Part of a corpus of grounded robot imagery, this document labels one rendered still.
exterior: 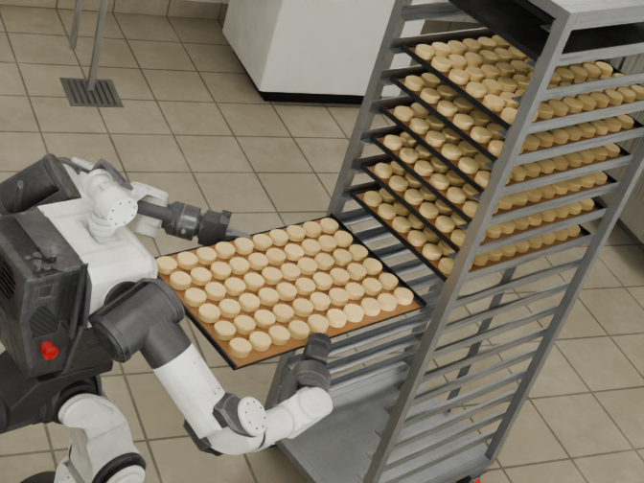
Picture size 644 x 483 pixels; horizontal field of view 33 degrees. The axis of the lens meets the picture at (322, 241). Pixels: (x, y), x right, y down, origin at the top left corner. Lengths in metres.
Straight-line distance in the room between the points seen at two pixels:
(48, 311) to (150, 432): 1.53
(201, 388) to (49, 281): 0.35
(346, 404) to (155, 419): 0.63
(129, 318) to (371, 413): 1.77
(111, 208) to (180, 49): 3.78
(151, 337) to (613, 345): 3.00
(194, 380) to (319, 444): 1.49
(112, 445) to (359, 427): 1.20
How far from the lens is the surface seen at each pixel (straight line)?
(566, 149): 2.80
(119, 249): 2.18
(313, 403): 2.32
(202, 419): 2.11
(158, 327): 2.07
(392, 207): 2.98
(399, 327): 3.66
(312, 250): 2.82
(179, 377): 2.08
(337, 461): 3.51
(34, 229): 2.20
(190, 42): 5.95
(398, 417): 3.04
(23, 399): 2.35
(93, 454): 2.64
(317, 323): 2.59
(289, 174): 5.03
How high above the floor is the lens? 2.60
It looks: 34 degrees down
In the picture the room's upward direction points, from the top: 18 degrees clockwise
